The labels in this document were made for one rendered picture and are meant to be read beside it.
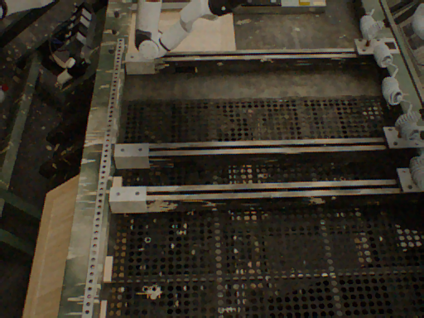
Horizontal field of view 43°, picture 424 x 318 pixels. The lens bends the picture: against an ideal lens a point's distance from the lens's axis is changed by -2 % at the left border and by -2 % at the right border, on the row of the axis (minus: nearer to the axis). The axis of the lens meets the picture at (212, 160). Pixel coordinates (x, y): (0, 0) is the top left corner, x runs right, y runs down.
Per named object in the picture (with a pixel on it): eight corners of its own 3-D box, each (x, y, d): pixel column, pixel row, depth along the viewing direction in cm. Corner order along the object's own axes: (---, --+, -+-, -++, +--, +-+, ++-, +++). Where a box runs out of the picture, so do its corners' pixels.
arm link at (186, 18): (205, 7, 191) (180, 30, 198) (219, 12, 199) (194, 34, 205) (198, -7, 193) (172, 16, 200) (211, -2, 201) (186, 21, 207)
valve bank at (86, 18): (54, 12, 265) (87, -16, 254) (75, 30, 274) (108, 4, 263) (36, 78, 233) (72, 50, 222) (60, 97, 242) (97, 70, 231)
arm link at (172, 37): (189, 37, 201) (155, 67, 210) (195, 28, 209) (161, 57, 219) (169, 16, 198) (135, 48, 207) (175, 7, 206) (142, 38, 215)
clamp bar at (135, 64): (127, 62, 240) (121, 17, 222) (390, 57, 242) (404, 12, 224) (126, 77, 234) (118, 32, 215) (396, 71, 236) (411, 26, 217)
